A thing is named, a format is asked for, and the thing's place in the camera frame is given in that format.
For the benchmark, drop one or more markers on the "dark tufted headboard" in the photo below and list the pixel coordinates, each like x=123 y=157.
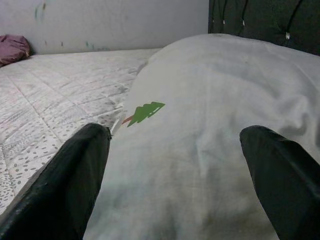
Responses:
x=262 y=20

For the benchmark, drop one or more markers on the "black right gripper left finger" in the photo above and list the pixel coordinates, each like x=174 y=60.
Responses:
x=55 y=195

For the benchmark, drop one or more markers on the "white pillow green tree print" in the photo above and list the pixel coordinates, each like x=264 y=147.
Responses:
x=200 y=87

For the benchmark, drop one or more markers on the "white quilted mattress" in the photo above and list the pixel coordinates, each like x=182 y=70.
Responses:
x=62 y=82

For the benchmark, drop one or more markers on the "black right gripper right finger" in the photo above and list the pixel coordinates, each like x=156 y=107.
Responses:
x=287 y=190

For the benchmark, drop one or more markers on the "pink cartoon print blanket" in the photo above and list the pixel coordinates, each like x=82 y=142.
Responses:
x=12 y=48

